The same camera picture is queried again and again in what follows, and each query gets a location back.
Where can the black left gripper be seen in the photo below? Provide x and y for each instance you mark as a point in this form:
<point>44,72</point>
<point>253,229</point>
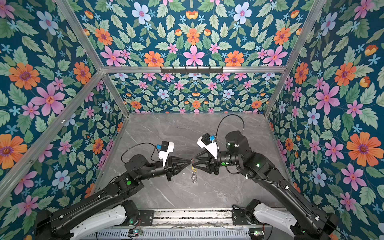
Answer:
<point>170,168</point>

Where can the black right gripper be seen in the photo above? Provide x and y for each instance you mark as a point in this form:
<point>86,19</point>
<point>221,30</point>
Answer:
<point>213,166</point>

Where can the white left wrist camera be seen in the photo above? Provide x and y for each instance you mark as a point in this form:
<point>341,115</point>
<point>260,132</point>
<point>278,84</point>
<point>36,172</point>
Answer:
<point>165,148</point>

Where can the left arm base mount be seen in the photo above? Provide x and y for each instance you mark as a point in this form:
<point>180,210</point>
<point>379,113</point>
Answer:
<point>143,218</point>

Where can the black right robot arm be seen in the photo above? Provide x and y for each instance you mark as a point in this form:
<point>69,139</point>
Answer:
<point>302,220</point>

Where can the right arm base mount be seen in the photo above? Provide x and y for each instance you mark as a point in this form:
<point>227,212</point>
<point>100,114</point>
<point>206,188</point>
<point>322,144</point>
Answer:
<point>247,216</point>

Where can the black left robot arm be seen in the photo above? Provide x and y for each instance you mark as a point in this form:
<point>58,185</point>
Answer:
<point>111,206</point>

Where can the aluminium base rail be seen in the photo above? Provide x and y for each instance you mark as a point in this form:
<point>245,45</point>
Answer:
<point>217,218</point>

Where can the white perforated cable duct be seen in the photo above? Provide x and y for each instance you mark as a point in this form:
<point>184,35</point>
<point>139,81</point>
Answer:
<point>171,234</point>

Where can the black wall hook rail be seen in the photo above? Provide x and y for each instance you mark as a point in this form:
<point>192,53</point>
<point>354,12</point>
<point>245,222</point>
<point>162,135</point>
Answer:
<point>190,70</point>

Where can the silver metal keyring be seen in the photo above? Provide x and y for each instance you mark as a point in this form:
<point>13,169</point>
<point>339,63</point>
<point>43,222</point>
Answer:
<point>194,177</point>

